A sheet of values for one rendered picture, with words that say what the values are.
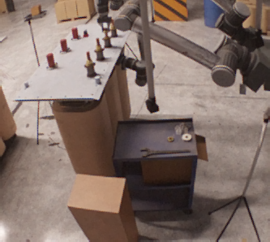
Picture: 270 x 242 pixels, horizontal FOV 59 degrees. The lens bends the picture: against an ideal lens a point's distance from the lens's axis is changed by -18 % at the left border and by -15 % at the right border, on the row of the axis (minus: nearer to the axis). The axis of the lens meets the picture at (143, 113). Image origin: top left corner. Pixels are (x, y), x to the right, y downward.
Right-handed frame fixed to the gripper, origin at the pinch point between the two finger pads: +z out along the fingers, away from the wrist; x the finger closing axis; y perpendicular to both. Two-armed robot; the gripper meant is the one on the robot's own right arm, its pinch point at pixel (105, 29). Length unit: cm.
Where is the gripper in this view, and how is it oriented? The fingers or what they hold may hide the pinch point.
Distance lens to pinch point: 256.7
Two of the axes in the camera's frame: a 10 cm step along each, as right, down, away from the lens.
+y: 2.9, -6.0, 7.5
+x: -9.5, -1.1, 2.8
